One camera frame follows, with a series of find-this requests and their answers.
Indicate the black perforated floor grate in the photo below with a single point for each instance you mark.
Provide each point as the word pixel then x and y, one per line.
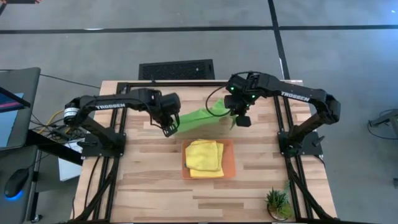
pixel 177 70

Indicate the black desk crossbar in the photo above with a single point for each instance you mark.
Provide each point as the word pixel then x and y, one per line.
pixel 53 149

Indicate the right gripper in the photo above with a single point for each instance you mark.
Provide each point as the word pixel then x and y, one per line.
pixel 237 99

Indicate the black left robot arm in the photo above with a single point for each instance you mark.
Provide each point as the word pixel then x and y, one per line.
pixel 109 105

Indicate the grey chair base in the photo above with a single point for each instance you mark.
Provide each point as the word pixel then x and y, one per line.
pixel 385 119

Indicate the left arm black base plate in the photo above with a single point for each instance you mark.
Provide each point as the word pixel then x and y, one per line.
pixel 102 149

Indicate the dark monitor blue screen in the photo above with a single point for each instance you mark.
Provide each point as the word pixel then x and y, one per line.
pixel 6 124

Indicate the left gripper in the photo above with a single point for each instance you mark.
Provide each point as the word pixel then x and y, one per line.
pixel 168 104

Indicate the white paper sheet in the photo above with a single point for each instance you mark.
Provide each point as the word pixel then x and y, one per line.
pixel 70 168

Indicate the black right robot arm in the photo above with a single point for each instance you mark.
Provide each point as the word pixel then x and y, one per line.
pixel 298 96

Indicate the black computer mouse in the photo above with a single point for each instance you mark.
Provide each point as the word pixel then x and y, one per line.
pixel 17 183

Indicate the grey desk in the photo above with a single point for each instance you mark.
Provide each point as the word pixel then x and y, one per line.
pixel 21 81

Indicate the orange translucent plastic bin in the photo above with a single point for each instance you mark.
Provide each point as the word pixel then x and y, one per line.
pixel 229 155

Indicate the green microfiber towel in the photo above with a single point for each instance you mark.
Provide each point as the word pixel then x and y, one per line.
pixel 199 119

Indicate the black aluminium table frame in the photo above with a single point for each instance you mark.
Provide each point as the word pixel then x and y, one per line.
pixel 186 84

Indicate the small potted green plant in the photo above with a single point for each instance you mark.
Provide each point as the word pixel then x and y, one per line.
pixel 278 202

